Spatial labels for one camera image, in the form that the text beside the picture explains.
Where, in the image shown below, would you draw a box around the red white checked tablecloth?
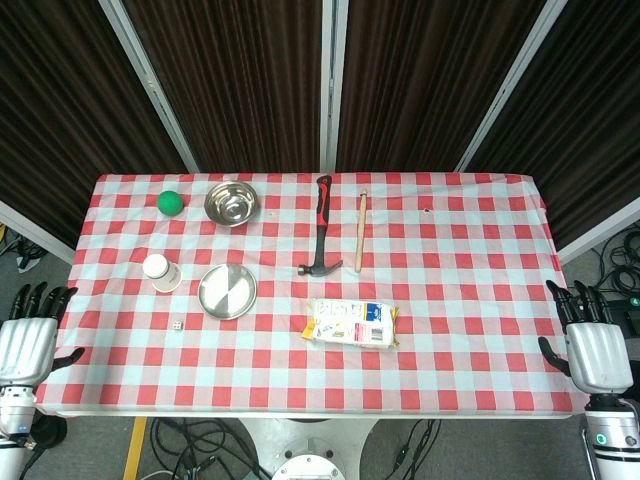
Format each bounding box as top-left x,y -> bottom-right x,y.
35,172 -> 588,419

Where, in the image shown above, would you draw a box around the green ball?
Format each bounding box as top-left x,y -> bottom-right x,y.
156,190 -> 186,218

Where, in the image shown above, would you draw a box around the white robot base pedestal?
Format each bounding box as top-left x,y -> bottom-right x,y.
238,417 -> 383,480

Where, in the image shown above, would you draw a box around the wooden stick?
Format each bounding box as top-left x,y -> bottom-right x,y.
354,188 -> 370,274

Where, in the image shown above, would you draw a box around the white food package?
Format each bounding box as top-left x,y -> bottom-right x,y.
301,297 -> 402,352

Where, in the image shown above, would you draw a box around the stainless steel bowl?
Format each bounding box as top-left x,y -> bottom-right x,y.
203,180 -> 262,229

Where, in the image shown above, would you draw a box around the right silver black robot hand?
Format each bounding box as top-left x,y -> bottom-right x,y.
537,279 -> 634,397

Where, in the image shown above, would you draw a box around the black floor cable bundle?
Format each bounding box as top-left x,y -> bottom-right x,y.
148,418 -> 274,480

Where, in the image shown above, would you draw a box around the grey metal partition post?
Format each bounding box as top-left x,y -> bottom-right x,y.
453,0 -> 570,174
97,0 -> 202,175
318,0 -> 350,174

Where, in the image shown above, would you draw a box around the grey metal partition rail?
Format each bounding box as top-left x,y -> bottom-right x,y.
0,198 -> 77,265
556,196 -> 640,265

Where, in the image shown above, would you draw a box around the white paper cup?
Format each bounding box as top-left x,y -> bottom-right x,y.
142,253 -> 184,294

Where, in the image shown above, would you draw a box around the flat stainless steel plate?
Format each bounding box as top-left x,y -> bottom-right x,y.
197,263 -> 259,322

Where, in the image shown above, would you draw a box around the dark brown curtain panel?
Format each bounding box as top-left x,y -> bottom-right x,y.
471,0 -> 640,251
0,0 -> 190,250
123,0 -> 330,174
336,0 -> 547,174

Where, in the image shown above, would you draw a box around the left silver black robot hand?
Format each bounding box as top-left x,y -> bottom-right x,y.
0,282 -> 85,387

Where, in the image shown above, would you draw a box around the coiled black floor cables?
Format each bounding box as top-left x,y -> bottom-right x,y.
593,233 -> 640,297

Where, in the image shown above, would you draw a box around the red black claw hammer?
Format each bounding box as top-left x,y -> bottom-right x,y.
297,174 -> 345,278

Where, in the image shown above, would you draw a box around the black box with green light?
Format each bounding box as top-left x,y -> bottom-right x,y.
599,293 -> 640,344

